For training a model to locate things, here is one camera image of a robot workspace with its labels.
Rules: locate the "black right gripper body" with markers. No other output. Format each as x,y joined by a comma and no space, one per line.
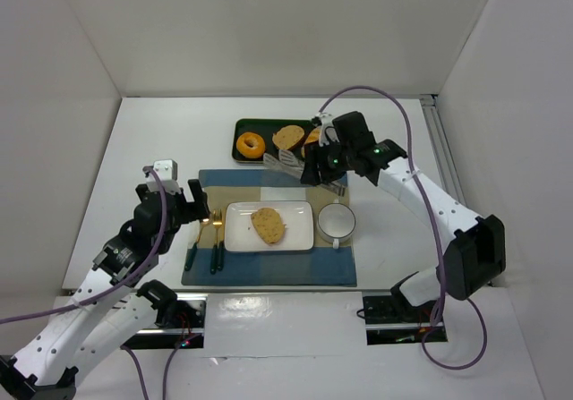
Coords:
318,167

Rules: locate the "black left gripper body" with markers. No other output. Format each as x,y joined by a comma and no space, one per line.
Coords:
186,204

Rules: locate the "brown bread slice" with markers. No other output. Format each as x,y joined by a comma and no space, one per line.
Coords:
288,137
268,225

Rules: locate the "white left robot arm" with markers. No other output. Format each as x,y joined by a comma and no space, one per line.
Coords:
113,303

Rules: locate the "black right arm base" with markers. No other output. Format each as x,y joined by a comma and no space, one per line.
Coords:
387,324

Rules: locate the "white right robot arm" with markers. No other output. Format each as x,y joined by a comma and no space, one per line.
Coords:
471,248

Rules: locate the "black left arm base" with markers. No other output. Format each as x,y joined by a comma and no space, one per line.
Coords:
183,326

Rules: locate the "blue beige placemat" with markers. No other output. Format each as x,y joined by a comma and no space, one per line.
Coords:
321,265

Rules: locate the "white soup cup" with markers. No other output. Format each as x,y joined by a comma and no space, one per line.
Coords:
336,223

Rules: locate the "white rectangular plate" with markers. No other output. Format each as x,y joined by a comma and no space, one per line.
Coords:
296,219

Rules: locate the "orange glazed donut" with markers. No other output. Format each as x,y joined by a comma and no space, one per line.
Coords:
250,145

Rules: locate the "dark green serving tray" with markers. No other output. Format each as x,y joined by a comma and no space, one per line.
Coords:
266,128

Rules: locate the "gold spoon green handle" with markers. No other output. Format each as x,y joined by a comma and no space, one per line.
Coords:
194,243

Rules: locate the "gold fork green handle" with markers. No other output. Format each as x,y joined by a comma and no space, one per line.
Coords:
217,251

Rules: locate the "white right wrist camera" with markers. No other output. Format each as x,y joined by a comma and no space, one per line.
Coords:
328,134

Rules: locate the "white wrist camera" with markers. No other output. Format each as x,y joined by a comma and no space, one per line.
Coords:
164,172
328,134

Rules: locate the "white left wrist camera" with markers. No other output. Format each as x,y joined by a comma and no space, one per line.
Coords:
164,172

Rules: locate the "aluminium rail right side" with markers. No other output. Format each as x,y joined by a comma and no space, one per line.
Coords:
442,152

